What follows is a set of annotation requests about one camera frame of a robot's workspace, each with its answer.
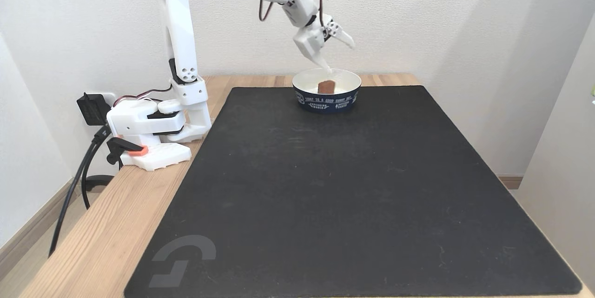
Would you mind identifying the thin black cable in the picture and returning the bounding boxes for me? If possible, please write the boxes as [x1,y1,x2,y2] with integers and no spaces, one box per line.
[81,142,115,210]

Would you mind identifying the wooden baseboard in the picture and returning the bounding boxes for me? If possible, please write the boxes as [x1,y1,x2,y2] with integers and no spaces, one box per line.
[496,174,524,190]
[0,178,82,281]

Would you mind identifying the black desk mat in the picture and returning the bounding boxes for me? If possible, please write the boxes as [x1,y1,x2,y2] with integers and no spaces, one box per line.
[124,85,582,298]

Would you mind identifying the navy and white paper bowl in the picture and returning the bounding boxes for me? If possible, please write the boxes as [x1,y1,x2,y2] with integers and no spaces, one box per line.
[292,68,362,114]

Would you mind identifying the thick black cable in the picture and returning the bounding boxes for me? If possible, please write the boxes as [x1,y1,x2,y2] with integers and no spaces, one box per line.
[48,126,111,258]

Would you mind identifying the black power adapter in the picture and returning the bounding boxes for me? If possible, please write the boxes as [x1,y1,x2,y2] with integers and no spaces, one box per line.
[77,93,111,127]

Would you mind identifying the black and orange clamp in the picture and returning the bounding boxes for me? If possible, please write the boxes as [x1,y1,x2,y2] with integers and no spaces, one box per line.
[106,137,150,167]

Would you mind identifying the red black white servo wire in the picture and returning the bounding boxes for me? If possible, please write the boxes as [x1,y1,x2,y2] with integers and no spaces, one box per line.
[258,0,327,28]

